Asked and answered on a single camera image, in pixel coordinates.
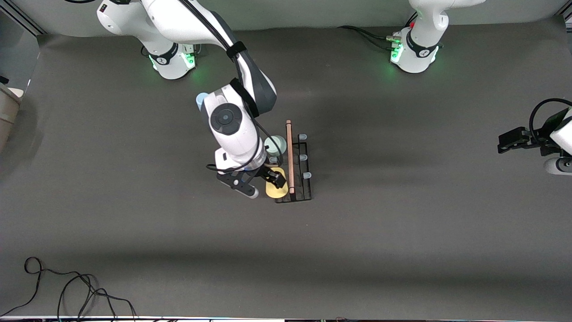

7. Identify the beige box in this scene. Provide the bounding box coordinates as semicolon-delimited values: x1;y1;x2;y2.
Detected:
0;83;24;153

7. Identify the black wire cup holder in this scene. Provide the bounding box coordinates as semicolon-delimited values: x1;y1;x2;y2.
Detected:
268;119;312;204

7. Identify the yellow plastic cup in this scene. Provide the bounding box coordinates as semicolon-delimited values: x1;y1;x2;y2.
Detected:
265;168;289;199

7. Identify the black loose cable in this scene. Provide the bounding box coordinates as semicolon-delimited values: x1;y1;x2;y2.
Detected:
0;257;97;316
57;274;137;322

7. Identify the black left arm base cable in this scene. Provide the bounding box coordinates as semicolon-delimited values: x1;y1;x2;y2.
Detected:
337;25;399;50

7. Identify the pale green plastic cup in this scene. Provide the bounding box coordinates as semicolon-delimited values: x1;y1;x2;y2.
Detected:
264;136;287;157

